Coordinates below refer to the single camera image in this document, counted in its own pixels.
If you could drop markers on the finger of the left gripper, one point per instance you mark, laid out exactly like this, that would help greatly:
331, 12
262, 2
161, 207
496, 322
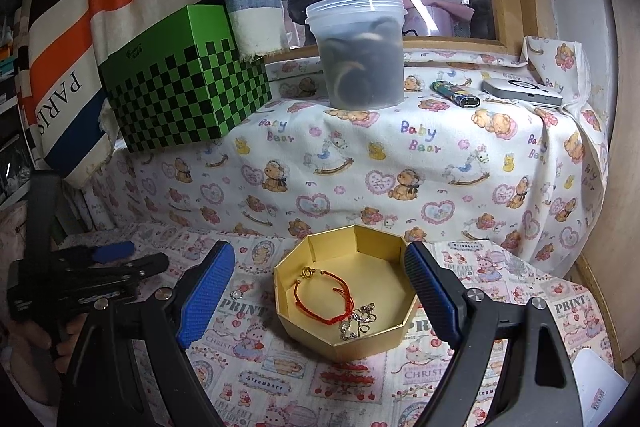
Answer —
113, 252

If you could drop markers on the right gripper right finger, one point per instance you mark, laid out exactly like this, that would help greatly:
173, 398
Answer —
536, 386

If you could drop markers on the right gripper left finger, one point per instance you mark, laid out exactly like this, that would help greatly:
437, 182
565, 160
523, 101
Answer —
103, 386

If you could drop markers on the person's left hand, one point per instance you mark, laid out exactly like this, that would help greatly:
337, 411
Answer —
37, 364

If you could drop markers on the white paper sheet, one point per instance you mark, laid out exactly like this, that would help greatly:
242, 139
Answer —
599, 387

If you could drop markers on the green black checkered box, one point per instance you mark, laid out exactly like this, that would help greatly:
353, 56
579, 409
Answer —
182, 81

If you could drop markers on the yellow octagonal cardboard box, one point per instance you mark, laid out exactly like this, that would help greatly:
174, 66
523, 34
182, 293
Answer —
344, 294

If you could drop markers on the baby bear patterned cloth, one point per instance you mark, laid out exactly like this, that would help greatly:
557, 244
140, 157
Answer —
530, 178

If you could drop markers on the silver flat device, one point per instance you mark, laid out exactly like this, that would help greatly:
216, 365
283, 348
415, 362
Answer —
520, 90

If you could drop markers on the colourful lighter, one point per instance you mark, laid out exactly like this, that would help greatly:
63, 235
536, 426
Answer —
455, 94

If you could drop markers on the clear plastic lidded tub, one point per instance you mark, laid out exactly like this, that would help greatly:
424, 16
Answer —
361, 51

